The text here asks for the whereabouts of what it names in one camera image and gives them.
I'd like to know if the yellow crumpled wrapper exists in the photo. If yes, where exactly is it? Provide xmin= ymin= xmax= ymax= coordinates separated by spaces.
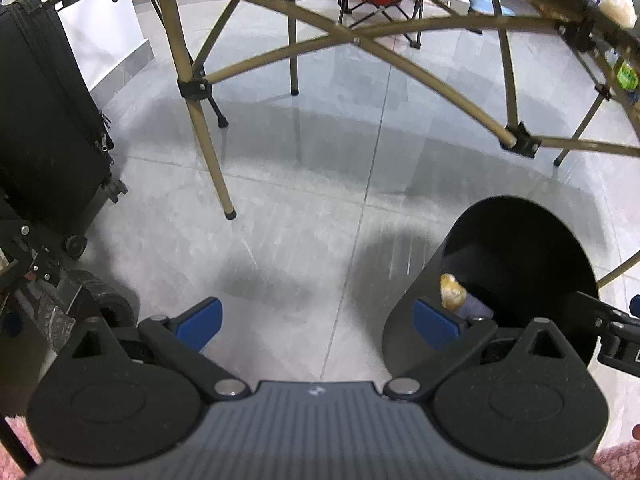
xmin=440 ymin=273 xmax=468 ymax=312

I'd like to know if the green snack bag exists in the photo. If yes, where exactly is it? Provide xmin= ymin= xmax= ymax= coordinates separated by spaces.
xmin=616 ymin=61 xmax=639 ymax=92

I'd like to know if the lavender knitted cloth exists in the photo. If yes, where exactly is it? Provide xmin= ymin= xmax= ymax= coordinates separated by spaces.
xmin=454 ymin=295 xmax=494 ymax=320

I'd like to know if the black round trash bin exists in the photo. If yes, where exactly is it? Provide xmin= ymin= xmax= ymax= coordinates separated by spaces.
xmin=382 ymin=196 xmax=598 ymax=376

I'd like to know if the tan folding table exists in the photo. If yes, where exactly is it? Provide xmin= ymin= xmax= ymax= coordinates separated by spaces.
xmin=49 ymin=0 xmax=640 ymax=291

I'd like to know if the black suitcase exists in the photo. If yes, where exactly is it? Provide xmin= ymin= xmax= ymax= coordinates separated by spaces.
xmin=1 ymin=0 xmax=127 ymax=259

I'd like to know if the pink fluffy rug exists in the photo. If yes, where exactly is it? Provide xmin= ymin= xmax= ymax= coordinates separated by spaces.
xmin=593 ymin=440 xmax=640 ymax=480

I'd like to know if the white crumpled plastic bag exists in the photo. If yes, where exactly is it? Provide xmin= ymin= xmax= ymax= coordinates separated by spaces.
xmin=598 ymin=0 xmax=637 ymax=29

